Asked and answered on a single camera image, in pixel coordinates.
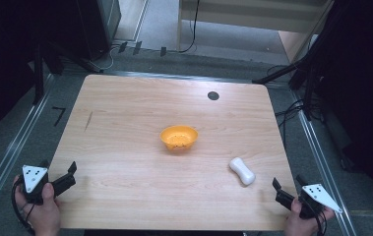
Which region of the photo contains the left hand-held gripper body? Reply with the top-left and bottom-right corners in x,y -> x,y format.
20,164 -> 78,206

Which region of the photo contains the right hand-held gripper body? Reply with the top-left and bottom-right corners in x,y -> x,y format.
275,183 -> 343,220

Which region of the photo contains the white soap bar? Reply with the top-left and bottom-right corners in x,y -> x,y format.
228,156 -> 257,187

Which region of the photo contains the orange plastic bowl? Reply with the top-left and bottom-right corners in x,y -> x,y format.
159,124 -> 200,152

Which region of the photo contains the person's left hand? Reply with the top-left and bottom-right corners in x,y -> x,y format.
13,175 -> 62,236

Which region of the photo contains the person's right hand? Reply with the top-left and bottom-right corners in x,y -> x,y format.
283,198 -> 336,236

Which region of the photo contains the black metal stand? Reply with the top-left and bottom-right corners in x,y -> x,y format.
31,40 -> 46,106
252,48 -> 325,122

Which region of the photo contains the dark cabinet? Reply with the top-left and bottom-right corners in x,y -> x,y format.
75,0 -> 123,63

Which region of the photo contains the white shelf unit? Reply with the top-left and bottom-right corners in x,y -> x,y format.
176,0 -> 336,64

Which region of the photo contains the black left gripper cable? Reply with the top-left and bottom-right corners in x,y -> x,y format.
10,178 -> 37,236

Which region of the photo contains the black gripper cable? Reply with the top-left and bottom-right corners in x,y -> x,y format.
314,209 -> 329,236
10,178 -> 37,236

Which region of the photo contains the metal floor rail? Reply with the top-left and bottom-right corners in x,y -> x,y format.
0,74 -> 56,229
290,89 -> 359,236

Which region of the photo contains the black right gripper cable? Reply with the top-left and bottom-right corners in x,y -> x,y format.
314,209 -> 329,236

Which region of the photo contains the black floor cable bundle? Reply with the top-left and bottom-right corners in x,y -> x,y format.
274,97 -> 327,141

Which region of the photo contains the white floor cable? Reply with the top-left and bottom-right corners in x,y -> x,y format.
96,44 -> 120,73

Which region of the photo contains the black hanging cable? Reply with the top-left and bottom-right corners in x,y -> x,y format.
177,0 -> 202,54

